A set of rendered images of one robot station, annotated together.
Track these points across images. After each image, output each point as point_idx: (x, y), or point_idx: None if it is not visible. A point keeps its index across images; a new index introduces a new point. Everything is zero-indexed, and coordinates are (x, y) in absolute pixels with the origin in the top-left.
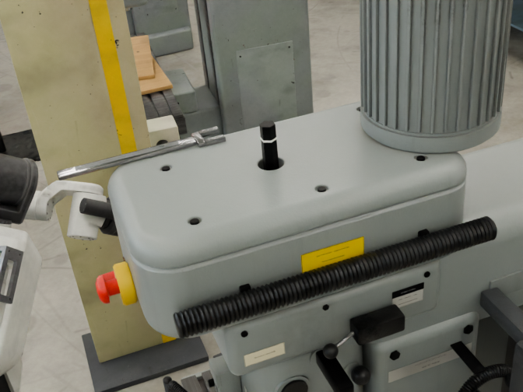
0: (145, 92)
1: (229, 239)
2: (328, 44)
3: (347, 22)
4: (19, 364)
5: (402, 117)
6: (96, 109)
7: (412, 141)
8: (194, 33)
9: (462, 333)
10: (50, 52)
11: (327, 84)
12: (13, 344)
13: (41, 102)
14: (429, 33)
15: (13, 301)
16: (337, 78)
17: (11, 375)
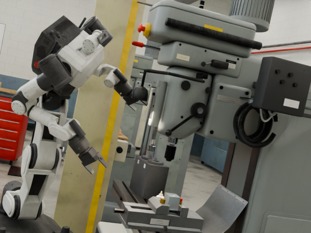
0: None
1: (187, 6)
2: (193, 187)
3: (204, 184)
4: (65, 120)
5: (240, 10)
6: (103, 110)
7: (242, 17)
8: None
9: (245, 94)
10: (96, 80)
11: (189, 198)
12: (89, 68)
13: (84, 98)
14: None
15: (94, 58)
16: (195, 198)
17: (60, 122)
